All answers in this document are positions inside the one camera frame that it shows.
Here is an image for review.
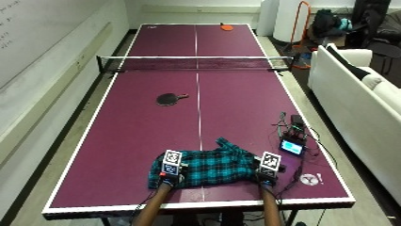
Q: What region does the person's right hand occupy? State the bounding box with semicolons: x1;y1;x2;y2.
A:
251;158;286;186

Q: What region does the person's left hand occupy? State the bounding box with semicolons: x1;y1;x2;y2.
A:
158;163;190;188

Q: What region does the teal plaid shirt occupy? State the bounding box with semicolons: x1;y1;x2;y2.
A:
146;137;262;190

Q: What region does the white marker cube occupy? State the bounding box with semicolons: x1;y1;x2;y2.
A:
258;151;282;173
159;149;183;175

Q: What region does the small screen electronics device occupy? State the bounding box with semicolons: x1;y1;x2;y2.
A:
278;114;308;157

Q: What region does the black table tennis paddle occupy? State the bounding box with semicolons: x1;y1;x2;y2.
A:
155;92;190;107

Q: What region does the white sofa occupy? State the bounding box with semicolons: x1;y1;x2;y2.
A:
306;43;401;206

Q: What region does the table tennis net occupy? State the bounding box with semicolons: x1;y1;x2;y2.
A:
94;55;300;74

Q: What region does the white cylindrical column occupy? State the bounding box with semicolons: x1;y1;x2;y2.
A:
272;0;312;43

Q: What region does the black backpack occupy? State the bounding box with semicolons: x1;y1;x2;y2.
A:
311;8;343;39

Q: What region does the black office chair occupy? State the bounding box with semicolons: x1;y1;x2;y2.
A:
347;0;401;76

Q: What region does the whiteboard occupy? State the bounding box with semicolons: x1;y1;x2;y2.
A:
0;0;110;90

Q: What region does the black cable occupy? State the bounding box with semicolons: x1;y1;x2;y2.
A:
272;125;339;202

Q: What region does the orange metal frame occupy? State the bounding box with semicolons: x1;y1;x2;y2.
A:
287;0;312;70

